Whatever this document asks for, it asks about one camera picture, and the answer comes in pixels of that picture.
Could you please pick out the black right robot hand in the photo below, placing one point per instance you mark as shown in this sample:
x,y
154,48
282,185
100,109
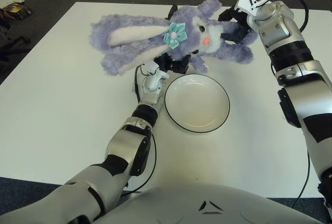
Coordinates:
x,y
242,30

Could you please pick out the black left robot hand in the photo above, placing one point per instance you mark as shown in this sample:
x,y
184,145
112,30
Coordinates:
x,y
176,64

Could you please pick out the purple plush bunny doll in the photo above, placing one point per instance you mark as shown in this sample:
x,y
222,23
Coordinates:
x,y
145,24

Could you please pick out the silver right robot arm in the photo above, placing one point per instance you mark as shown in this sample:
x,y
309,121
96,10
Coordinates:
x,y
280,32

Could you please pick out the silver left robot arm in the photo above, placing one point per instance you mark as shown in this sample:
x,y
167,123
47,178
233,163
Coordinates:
x,y
124,143

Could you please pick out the white plate with black rim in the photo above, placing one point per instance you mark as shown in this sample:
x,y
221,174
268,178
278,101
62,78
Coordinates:
x,y
197,103

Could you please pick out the grey robot torso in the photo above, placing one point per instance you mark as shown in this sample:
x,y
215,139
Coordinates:
x,y
194,206

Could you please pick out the dark box on floor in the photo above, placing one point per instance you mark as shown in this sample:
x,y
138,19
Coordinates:
x,y
19,11

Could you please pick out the black chair base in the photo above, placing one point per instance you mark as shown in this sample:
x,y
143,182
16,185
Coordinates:
x,y
10,42

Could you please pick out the white cloth on floor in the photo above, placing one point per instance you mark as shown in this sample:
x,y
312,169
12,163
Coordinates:
x,y
11,1

